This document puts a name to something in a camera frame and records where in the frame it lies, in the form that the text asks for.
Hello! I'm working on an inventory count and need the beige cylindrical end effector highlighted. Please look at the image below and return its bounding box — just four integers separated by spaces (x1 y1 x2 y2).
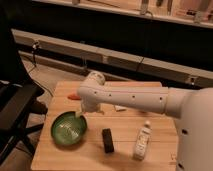
75 111 83 118

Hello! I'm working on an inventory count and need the orange carrot toy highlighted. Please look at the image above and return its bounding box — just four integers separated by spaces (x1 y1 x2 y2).
67 93 80 100

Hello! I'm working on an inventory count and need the black rectangular remote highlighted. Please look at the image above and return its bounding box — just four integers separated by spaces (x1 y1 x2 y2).
102 128 114 153

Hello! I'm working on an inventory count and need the green ceramic bowl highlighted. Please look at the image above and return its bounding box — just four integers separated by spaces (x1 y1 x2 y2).
51 111 87 146

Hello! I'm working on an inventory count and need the wooden table board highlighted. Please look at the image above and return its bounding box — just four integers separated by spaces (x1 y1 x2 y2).
31 81 178 171

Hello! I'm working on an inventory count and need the black office chair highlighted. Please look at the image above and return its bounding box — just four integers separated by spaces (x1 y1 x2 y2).
0 82 47 165

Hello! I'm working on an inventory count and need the white plastic bottle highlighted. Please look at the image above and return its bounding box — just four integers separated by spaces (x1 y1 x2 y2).
133 121 151 160

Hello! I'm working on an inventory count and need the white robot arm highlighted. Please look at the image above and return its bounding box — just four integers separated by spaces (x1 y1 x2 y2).
77 71 213 171

